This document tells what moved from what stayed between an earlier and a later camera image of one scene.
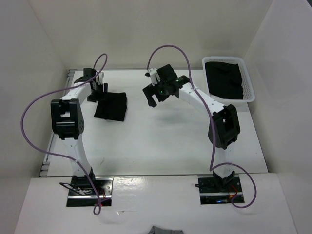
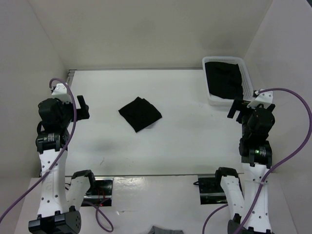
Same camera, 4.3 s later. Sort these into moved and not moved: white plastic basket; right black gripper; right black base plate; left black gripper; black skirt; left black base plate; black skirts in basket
Moved: black skirt; left black gripper; right black gripper
Not moved: black skirts in basket; right black base plate; left black base plate; white plastic basket
